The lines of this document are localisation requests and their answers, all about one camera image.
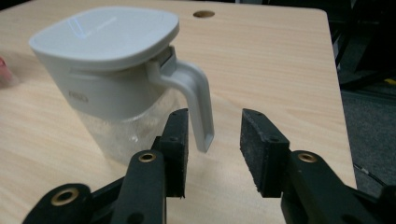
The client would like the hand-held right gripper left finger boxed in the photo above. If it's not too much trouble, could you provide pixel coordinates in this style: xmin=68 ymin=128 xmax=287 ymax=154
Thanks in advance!
xmin=110 ymin=107 xmax=190 ymax=224

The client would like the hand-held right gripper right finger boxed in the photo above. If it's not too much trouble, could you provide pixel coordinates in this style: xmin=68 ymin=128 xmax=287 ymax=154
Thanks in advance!
xmin=240 ymin=107 xmax=384 ymax=224

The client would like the white lidded jar with handle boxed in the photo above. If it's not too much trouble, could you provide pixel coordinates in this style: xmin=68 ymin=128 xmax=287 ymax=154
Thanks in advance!
xmin=28 ymin=5 xmax=216 ymax=166

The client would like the red and clear snack pouch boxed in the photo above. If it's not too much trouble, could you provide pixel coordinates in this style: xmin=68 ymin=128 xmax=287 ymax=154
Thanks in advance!
xmin=0 ymin=56 xmax=20 ymax=88

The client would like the black metal stand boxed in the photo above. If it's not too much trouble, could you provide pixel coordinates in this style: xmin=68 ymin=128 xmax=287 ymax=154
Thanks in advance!
xmin=330 ymin=0 xmax=396 ymax=91

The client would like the thin black cable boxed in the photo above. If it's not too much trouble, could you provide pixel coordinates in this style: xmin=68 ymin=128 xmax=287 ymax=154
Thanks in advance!
xmin=354 ymin=162 xmax=389 ymax=189

